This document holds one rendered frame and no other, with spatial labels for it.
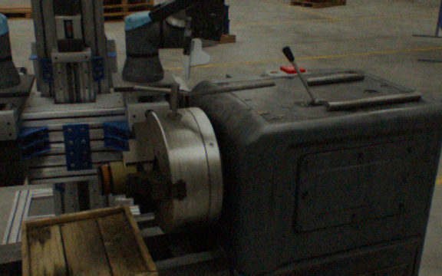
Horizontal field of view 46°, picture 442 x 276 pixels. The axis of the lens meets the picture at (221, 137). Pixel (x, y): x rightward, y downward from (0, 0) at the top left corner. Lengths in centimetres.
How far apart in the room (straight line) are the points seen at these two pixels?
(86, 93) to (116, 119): 16
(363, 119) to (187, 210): 47
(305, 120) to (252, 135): 14
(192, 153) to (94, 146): 76
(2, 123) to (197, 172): 78
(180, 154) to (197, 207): 14
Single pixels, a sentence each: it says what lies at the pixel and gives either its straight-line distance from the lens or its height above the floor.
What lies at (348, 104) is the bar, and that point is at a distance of 132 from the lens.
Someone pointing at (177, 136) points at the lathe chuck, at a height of 121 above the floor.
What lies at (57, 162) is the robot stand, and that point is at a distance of 195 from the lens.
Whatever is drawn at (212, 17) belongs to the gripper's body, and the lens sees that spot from 115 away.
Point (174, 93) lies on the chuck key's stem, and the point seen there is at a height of 130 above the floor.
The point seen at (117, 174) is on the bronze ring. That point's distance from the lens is 129.
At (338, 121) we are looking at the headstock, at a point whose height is 125.
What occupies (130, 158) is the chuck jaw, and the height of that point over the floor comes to 113.
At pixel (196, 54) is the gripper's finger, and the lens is 115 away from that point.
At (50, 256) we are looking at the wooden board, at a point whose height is 88.
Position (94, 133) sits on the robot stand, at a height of 98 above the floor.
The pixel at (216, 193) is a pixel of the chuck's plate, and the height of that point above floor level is 108.
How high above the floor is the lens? 166
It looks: 21 degrees down
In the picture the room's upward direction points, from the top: 1 degrees clockwise
